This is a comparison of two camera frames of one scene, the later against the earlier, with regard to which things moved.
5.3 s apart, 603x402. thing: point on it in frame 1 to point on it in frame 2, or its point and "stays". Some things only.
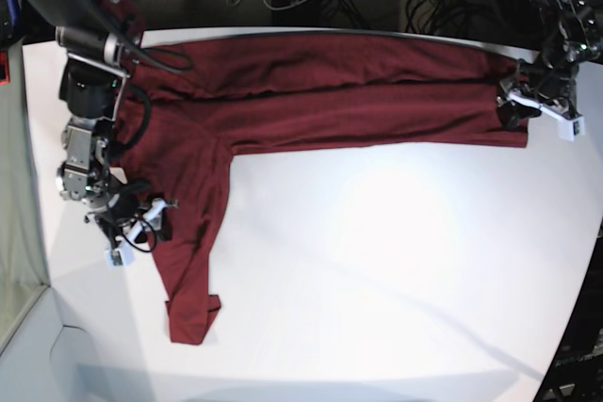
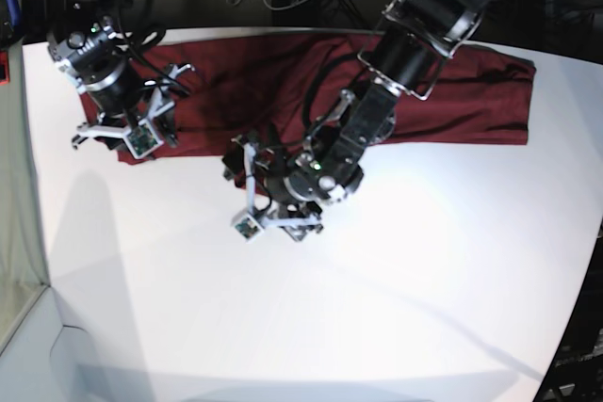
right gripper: x=549 y=80 to x=234 y=161
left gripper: x=134 y=207 to x=166 y=121
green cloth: x=24 y=273 stays
